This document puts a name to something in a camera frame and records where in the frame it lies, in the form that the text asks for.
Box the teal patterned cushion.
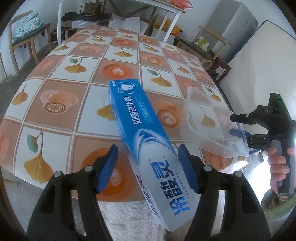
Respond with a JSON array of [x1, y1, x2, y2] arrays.
[[11, 13, 43, 39]]

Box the white mattress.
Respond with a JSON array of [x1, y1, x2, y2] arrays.
[[218, 20, 296, 121]]

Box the brown cardboard box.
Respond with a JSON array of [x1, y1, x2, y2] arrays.
[[84, 2, 102, 14]]

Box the white plastic sacks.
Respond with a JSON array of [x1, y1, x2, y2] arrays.
[[109, 13, 151, 33]]

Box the yellow plastic bag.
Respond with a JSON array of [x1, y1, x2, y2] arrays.
[[157, 17, 183, 35]]

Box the wooden chair with cushion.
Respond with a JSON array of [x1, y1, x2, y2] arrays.
[[9, 10, 51, 76]]

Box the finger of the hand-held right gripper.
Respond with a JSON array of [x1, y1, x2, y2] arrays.
[[230, 129, 273, 146], [230, 108, 271, 125]]

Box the person's right hand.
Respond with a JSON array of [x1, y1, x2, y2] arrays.
[[267, 146, 291, 194]]

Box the grey refrigerator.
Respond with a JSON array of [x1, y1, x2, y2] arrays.
[[203, 0, 258, 61]]

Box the green fuzzy cloth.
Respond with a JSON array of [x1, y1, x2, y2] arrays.
[[261, 189, 293, 219]]

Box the white and green packet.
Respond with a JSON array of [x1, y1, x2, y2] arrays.
[[194, 37, 210, 50]]

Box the wooden chair with dark seat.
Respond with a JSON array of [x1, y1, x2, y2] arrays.
[[177, 25, 228, 72]]

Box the white side table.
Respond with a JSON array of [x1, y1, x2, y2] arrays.
[[57, 0, 187, 45]]

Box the blue toothpaste box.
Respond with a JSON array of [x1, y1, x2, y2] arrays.
[[108, 79, 199, 232]]

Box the dark cloth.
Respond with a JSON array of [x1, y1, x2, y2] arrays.
[[63, 11, 93, 22]]

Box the red plastic bag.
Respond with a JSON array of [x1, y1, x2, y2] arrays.
[[172, 0, 193, 9]]

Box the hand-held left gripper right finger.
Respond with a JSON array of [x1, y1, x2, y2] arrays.
[[178, 144, 271, 241]]

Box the brown wooden stool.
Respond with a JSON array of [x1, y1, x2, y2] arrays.
[[209, 57, 232, 84]]

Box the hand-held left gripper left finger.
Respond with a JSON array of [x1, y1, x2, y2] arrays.
[[26, 144, 119, 241]]

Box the clear plastic container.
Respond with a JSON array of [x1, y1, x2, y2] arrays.
[[180, 86, 250, 158]]

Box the ginkgo print tablecloth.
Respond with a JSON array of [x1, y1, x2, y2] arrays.
[[0, 24, 249, 202]]

